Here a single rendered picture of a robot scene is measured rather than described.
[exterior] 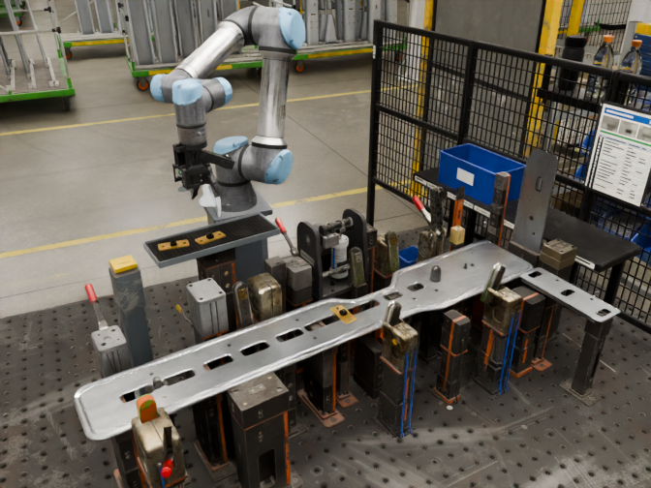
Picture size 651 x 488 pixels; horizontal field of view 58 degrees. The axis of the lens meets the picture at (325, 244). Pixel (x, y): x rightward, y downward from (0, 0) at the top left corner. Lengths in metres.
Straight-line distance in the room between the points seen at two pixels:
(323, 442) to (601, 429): 0.79
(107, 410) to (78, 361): 0.68
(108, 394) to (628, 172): 1.67
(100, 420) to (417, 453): 0.82
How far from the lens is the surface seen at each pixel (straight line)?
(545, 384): 2.01
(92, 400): 1.50
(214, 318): 1.60
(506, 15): 3.83
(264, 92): 1.90
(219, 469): 1.68
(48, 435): 1.90
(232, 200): 2.01
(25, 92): 7.53
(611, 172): 2.18
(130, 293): 1.69
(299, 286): 1.74
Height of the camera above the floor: 1.97
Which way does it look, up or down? 29 degrees down
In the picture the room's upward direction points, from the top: straight up
